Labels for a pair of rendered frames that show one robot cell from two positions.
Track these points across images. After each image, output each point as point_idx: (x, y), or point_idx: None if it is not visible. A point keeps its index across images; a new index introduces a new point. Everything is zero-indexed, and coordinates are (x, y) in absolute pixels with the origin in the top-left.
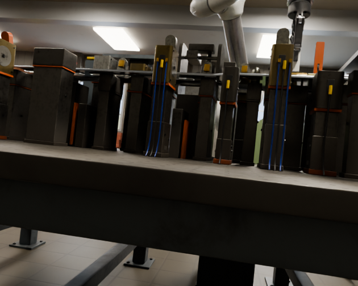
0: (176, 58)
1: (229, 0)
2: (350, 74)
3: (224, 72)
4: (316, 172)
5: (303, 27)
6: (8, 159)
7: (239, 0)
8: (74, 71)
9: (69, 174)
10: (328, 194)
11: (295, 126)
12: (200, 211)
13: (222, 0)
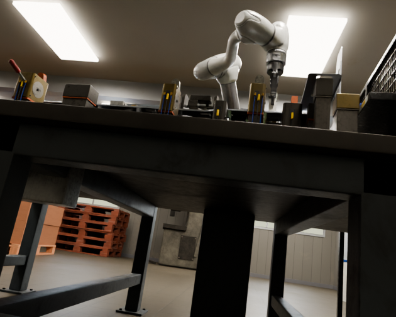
0: (178, 95)
1: (224, 65)
2: (307, 107)
3: (215, 104)
4: None
5: (276, 79)
6: (67, 109)
7: (234, 68)
8: (95, 104)
9: (106, 117)
10: (261, 126)
11: None
12: (187, 146)
13: (219, 65)
